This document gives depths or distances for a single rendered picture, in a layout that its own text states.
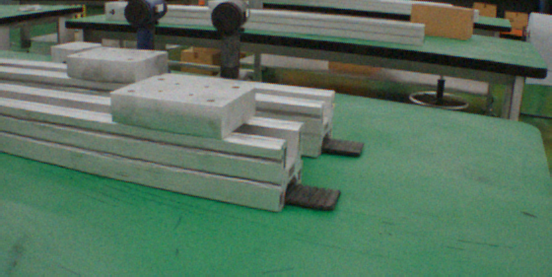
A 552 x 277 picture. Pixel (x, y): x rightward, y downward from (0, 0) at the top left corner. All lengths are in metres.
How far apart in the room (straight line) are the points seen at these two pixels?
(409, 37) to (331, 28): 0.35
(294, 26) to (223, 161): 1.68
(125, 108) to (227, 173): 0.15
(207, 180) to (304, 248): 0.16
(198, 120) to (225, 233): 0.14
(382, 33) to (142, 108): 1.62
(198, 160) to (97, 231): 0.15
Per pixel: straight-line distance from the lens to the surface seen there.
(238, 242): 0.53
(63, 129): 0.73
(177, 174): 0.63
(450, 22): 2.52
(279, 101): 0.75
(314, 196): 0.62
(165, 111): 0.60
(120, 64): 0.87
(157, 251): 0.52
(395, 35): 2.12
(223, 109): 0.57
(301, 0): 4.20
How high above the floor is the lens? 1.06
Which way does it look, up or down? 17 degrees down
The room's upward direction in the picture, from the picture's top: 2 degrees clockwise
